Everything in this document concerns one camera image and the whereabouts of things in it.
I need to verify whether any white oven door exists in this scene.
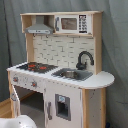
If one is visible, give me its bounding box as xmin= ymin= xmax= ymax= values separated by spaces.
xmin=10 ymin=93 xmax=22 ymax=118

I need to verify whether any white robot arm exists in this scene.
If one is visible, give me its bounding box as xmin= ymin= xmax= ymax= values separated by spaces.
xmin=0 ymin=115 xmax=37 ymax=128

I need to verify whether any wooden toy kitchen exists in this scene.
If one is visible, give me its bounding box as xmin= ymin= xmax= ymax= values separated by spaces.
xmin=8 ymin=11 xmax=114 ymax=128

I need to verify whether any black toy faucet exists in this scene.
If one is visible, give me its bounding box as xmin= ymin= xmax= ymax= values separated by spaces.
xmin=75 ymin=50 xmax=95 ymax=71

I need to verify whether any grey toy sink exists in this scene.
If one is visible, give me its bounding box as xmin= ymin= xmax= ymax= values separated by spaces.
xmin=53 ymin=68 xmax=93 ymax=81

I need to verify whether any black toy stovetop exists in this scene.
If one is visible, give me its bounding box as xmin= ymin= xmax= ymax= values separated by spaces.
xmin=19 ymin=62 xmax=56 ymax=73

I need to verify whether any right red stove knob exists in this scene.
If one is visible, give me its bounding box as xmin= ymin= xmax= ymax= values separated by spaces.
xmin=31 ymin=81 xmax=37 ymax=88

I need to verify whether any red stove knob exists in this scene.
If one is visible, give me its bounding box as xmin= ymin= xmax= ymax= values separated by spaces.
xmin=12 ymin=76 xmax=19 ymax=84
xmin=31 ymin=81 xmax=37 ymax=88

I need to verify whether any white cupboard door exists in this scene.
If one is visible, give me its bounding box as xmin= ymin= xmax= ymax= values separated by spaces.
xmin=44 ymin=82 xmax=82 ymax=128

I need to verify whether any white toy microwave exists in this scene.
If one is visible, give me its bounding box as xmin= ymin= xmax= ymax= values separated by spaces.
xmin=55 ymin=14 xmax=92 ymax=34

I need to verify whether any grey range hood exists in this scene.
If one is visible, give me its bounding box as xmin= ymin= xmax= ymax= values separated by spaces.
xmin=25 ymin=16 xmax=53 ymax=34

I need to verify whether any left red stove knob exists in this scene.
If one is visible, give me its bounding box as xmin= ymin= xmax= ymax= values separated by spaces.
xmin=12 ymin=76 xmax=19 ymax=84

